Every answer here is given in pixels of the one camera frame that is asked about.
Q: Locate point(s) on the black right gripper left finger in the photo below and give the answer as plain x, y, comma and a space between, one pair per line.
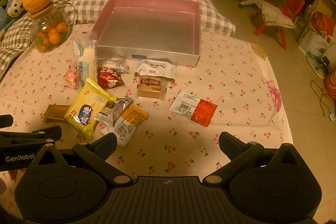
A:
94, 156

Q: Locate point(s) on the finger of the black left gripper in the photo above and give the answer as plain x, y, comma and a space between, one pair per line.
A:
44, 135
6, 120

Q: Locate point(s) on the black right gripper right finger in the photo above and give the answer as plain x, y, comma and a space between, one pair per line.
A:
242, 156

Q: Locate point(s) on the gold bar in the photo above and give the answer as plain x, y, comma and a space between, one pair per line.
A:
55, 113

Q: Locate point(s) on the orange white snack packet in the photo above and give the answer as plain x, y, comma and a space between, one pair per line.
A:
126, 125

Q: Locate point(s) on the silver foil snack packet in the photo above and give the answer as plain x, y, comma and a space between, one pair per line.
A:
113, 111

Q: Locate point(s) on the yellow snack packet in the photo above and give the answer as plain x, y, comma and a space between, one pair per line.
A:
91, 100

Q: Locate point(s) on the pink clear candy packet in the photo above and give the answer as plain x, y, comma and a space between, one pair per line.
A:
71, 77

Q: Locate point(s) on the red white sachet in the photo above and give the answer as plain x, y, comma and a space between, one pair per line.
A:
193, 108

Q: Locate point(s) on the dark red candy packet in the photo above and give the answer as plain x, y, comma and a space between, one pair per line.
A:
108, 78

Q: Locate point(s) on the tall clear white cake packet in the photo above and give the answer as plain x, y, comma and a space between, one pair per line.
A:
85, 50

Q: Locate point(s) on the brown cracker packet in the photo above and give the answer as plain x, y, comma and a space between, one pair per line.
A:
151, 87

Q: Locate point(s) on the small clear white cake packet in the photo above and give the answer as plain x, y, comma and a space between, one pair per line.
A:
119, 65

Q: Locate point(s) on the white sachet with print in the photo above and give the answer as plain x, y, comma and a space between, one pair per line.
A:
155, 68

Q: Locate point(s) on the cherry print table cloth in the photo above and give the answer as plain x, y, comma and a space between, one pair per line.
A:
233, 88

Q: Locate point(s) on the glass jar with kumquats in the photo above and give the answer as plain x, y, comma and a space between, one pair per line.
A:
51, 26

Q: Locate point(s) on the blue monkey plush toy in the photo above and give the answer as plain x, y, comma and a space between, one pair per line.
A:
13, 11

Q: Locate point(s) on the white printed sack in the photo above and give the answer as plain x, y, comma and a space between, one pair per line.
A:
312, 44

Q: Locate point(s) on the paper on chair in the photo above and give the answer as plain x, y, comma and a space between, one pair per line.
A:
272, 16

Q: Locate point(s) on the pink silver shallow box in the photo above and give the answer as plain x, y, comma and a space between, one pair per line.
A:
164, 30

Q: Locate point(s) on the red gift bag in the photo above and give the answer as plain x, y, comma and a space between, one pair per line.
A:
322, 24

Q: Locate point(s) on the red plastic child chair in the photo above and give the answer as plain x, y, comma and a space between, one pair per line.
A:
291, 9

